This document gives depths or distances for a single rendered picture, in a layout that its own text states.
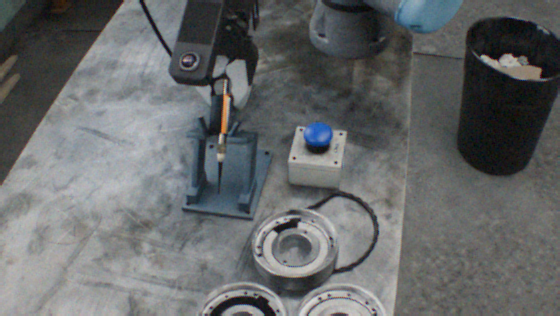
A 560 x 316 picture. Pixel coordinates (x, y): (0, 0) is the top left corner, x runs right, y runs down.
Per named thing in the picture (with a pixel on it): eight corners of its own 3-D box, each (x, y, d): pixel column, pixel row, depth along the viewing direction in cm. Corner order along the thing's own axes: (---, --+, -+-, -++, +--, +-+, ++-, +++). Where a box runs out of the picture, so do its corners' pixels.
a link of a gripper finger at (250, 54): (264, 79, 77) (252, 20, 71) (261, 87, 76) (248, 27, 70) (228, 79, 78) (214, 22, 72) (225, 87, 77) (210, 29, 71)
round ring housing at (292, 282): (339, 294, 73) (341, 275, 70) (252, 296, 73) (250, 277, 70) (335, 226, 80) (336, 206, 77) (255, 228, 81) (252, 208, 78)
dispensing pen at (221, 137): (203, 196, 81) (212, 67, 77) (212, 188, 85) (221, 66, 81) (219, 198, 80) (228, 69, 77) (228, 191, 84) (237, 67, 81)
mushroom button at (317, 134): (330, 168, 84) (331, 141, 81) (301, 165, 85) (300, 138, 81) (334, 147, 87) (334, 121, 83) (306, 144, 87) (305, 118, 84)
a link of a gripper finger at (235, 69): (267, 88, 83) (256, 31, 77) (257, 116, 79) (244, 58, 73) (246, 87, 84) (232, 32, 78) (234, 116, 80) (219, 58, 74)
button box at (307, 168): (340, 190, 85) (341, 165, 81) (289, 184, 86) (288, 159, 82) (346, 148, 90) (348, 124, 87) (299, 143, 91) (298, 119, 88)
